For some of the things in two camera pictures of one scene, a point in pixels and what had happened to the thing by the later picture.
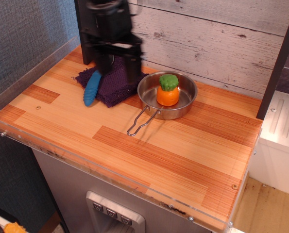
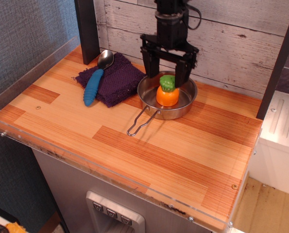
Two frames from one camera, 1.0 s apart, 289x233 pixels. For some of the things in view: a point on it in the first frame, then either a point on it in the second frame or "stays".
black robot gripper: [111, 30] → [171, 40]
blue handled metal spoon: [92, 88] stays
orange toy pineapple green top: [167, 93] stays
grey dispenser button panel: [106, 216] stays
